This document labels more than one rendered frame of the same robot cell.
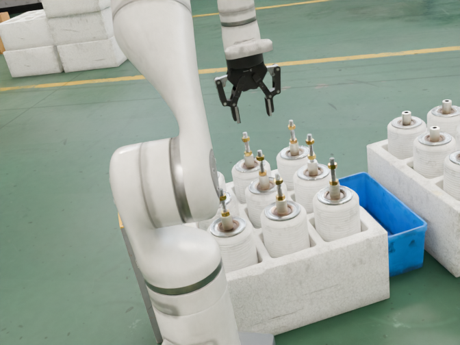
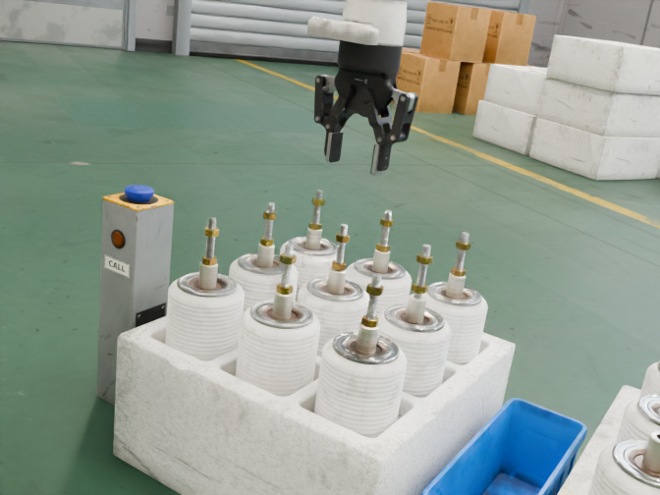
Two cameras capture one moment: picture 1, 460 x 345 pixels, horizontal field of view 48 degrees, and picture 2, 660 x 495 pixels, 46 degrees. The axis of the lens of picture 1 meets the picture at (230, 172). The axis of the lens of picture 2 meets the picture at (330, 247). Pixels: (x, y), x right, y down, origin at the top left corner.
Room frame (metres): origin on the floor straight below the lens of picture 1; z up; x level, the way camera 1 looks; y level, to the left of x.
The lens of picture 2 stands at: (0.31, -0.68, 0.63)
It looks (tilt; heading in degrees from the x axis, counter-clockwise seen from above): 19 degrees down; 41
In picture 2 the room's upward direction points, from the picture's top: 8 degrees clockwise
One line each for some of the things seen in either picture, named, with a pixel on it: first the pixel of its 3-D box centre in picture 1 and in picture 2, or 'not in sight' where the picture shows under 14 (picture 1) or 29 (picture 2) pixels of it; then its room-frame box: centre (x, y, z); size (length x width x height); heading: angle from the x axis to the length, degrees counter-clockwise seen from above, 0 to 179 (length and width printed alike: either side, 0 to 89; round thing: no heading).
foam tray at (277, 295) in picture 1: (274, 244); (320, 397); (1.03, -0.07, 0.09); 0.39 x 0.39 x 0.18; 10
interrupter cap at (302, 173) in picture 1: (313, 172); (413, 318); (1.05, -0.19, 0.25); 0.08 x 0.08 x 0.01
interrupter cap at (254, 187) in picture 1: (265, 185); (335, 290); (1.03, -0.07, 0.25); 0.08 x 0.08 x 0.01
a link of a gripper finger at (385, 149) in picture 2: (273, 99); (390, 151); (1.04, -0.12, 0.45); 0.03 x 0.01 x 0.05; 96
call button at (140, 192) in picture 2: not in sight; (138, 194); (0.91, 0.20, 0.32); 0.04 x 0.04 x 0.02
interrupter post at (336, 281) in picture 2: (263, 181); (336, 281); (1.03, -0.07, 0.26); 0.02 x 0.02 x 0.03
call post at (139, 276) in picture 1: (154, 275); (134, 302); (0.91, 0.20, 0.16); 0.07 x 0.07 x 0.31; 10
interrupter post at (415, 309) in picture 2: (312, 167); (415, 308); (1.05, -0.19, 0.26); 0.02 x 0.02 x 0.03
